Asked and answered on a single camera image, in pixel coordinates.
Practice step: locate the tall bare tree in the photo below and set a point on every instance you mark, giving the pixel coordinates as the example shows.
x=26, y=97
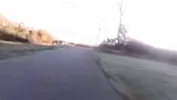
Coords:
x=121, y=27

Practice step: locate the dark hedge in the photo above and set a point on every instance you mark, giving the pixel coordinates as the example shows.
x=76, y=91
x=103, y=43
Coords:
x=150, y=51

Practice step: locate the row of brown bushes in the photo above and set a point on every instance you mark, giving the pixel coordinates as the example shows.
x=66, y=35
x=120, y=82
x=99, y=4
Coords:
x=8, y=30

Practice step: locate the frosty grass verge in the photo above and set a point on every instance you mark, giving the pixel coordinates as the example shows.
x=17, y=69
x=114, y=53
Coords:
x=153, y=79

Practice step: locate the dark asphalt road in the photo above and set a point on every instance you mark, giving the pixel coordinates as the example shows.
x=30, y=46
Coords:
x=62, y=79

